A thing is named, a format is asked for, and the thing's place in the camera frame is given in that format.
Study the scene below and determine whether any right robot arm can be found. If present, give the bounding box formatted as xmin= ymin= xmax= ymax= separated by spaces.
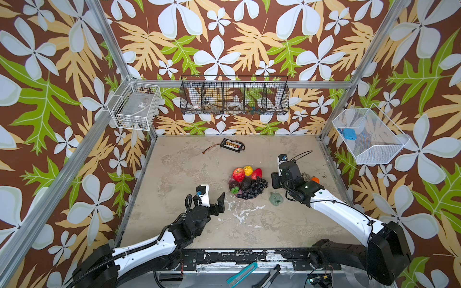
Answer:
xmin=271 ymin=154 xmax=411 ymax=286

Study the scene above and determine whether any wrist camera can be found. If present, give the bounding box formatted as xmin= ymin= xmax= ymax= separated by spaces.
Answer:
xmin=277 ymin=154 xmax=289 ymax=166
xmin=193 ymin=184 xmax=210 ymax=208

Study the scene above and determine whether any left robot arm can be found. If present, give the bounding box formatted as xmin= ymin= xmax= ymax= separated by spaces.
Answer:
xmin=66 ymin=193 xmax=225 ymax=288

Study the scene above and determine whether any red apple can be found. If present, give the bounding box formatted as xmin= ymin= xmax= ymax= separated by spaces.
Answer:
xmin=232 ymin=168 xmax=246 ymax=182

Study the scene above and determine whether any red strawberry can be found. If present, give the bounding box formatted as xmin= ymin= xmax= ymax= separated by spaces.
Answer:
xmin=251 ymin=168 xmax=262 ymax=180

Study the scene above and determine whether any white mesh basket right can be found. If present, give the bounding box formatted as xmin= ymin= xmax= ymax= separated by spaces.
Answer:
xmin=333 ymin=104 xmax=410 ymax=165

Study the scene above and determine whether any green grape leaf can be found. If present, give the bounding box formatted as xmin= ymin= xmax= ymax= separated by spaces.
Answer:
xmin=269 ymin=192 xmax=284 ymax=206

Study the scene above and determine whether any blue object in basket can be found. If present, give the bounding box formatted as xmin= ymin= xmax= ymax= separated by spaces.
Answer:
xmin=341 ymin=128 xmax=357 ymax=141

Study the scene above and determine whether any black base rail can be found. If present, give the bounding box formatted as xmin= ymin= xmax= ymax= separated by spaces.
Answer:
xmin=172 ymin=247 xmax=342 ymax=271

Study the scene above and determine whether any black wire basket rear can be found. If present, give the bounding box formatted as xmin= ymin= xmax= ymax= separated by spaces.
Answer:
xmin=179 ymin=75 xmax=290 ymax=115

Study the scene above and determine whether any yellow lemon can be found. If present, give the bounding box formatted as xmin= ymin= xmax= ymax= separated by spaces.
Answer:
xmin=243 ymin=166 xmax=253 ymax=176

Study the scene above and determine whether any white wire basket left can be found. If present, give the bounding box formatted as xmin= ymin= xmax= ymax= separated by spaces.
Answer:
xmin=108 ymin=78 xmax=163 ymax=132

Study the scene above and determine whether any teal utility knife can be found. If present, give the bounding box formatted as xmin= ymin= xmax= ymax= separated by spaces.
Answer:
xmin=226 ymin=262 xmax=258 ymax=288

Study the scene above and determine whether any dark avocado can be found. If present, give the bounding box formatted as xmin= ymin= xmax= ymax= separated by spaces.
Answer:
xmin=240 ymin=176 xmax=252 ymax=192

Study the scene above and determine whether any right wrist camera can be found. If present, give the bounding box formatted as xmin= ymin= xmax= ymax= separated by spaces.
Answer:
xmin=277 ymin=154 xmax=289 ymax=166

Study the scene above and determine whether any black tool front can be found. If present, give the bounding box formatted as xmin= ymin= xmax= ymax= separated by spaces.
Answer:
xmin=252 ymin=264 xmax=281 ymax=288

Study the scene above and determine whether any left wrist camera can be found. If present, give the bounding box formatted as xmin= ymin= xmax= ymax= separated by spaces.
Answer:
xmin=193 ymin=184 xmax=210 ymax=208

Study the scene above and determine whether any black grape bunch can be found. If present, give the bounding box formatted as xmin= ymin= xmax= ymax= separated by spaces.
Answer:
xmin=236 ymin=178 xmax=268 ymax=200

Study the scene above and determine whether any pink polka dot plate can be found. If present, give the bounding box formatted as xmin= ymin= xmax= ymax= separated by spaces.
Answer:
xmin=229 ymin=176 xmax=268 ymax=200

